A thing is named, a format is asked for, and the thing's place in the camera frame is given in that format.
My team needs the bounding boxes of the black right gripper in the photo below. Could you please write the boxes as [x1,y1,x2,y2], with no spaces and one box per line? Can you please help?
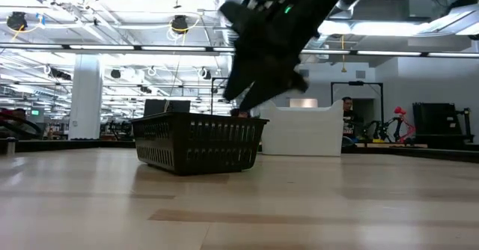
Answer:
[219,0,361,112]

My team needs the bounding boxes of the black slotted plastic basket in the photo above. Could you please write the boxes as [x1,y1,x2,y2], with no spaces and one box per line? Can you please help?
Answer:
[130,111,270,177]

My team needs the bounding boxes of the person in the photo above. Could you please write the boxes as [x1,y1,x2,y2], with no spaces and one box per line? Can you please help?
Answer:
[341,96,363,139]
[229,108,251,119]
[10,107,28,132]

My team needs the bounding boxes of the white plastic bin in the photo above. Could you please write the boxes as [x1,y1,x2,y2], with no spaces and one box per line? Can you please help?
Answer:
[259,98,345,157]

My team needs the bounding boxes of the black monitor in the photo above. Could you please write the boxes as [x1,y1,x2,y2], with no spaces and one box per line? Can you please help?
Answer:
[143,98,192,118]

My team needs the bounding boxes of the white pillar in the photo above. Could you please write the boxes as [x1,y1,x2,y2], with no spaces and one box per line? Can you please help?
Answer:
[67,54,104,141]

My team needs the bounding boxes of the black equipment box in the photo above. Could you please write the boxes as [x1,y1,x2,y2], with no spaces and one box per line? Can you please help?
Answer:
[412,102,475,150]

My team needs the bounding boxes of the black ceiling cable reel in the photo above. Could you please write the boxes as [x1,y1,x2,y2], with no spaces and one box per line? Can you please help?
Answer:
[171,14,190,34]
[5,10,29,31]

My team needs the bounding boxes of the silver ventilation duct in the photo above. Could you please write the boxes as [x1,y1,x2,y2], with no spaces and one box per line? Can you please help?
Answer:
[314,0,376,51]

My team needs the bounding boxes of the black gantry frame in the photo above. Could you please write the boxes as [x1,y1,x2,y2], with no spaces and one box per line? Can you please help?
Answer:
[330,80,385,131]

